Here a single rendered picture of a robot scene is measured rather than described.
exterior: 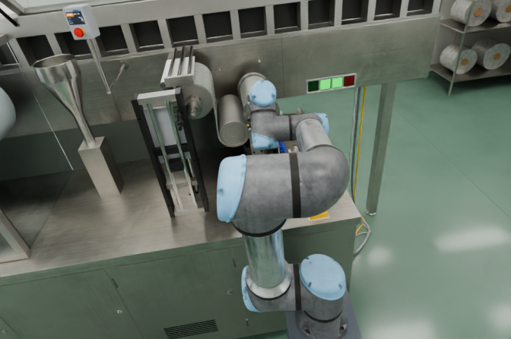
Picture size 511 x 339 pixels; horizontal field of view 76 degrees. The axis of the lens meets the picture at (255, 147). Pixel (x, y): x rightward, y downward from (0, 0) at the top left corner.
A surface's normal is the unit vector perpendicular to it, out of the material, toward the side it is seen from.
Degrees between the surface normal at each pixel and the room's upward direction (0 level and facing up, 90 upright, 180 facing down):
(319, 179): 46
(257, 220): 100
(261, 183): 42
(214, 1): 90
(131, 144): 90
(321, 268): 7
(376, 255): 0
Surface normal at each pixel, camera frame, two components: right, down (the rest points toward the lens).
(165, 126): 0.13, 0.55
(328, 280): 0.04, -0.82
